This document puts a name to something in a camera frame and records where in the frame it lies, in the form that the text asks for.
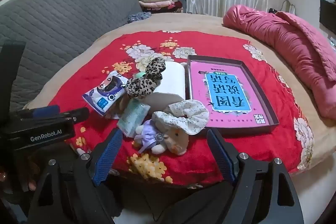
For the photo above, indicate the grey quilted sofa back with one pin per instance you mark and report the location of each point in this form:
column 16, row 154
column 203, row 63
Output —
column 65, row 22

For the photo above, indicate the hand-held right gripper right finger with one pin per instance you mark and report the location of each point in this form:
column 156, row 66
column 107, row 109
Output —
column 223, row 158

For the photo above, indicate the blue white packet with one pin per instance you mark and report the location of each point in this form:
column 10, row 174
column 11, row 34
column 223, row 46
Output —
column 105, row 92

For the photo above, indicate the blue knitted cloth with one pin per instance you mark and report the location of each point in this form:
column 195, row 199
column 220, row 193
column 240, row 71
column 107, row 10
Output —
column 139, row 16

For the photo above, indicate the white toilet paper roll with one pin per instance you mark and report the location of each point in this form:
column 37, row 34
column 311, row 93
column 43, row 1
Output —
column 170, row 82

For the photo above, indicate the pile of folded clothes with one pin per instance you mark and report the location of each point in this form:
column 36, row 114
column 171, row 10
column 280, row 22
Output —
column 155, row 1

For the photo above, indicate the pink book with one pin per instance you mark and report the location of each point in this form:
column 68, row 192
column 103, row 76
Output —
column 199, row 87

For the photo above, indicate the black television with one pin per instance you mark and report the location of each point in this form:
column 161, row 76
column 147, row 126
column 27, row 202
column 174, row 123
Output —
column 328, row 16

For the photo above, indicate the dark shallow box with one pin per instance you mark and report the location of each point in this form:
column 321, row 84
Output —
column 244, row 130

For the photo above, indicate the pale green tissue packet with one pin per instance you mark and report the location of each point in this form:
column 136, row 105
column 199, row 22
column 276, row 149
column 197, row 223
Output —
column 132, row 116

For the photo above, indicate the red floral blanket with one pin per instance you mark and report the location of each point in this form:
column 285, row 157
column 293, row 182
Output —
column 189, row 167

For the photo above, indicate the tan bed sheet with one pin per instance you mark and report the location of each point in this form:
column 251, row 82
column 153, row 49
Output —
column 183, row 23

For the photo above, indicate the plush bunny toy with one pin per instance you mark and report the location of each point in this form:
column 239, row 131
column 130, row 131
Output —
column 176, row 138

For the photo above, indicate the mint green sponge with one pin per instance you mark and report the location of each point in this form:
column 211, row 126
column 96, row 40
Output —
column 140, row 74

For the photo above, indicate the person's left hand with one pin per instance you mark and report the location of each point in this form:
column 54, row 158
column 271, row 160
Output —
column 32, row 186

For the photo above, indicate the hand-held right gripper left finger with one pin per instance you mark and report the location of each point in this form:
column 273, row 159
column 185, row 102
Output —
column 107, row 158

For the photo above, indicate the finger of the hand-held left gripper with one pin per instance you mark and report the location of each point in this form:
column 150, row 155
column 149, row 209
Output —
column 78, row 113
column 50, row 110

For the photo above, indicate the white floral scrunchie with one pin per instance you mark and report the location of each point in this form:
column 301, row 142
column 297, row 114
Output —
column 194, row 111

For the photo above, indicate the pink quilt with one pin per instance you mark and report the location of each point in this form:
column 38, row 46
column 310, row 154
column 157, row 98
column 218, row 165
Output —
column 283, row 37

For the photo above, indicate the leopard print scrunchie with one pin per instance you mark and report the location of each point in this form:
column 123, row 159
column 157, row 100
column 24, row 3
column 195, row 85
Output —
column 143, row 87

